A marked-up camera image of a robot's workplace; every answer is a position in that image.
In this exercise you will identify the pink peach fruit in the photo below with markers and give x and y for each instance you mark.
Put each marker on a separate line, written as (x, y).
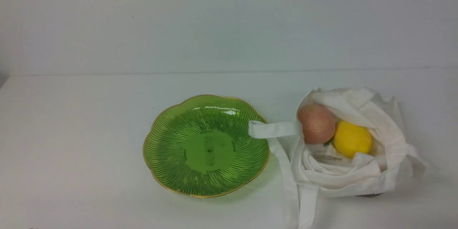
(318, 124)

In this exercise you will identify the white cloth tote bag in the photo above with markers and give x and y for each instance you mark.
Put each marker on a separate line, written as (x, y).
(308, 172)

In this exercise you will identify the green ribbed glass plate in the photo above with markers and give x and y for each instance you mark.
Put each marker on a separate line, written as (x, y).
(202, 148)

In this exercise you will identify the yellow lemon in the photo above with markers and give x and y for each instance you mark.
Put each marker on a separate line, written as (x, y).
(350, 139)

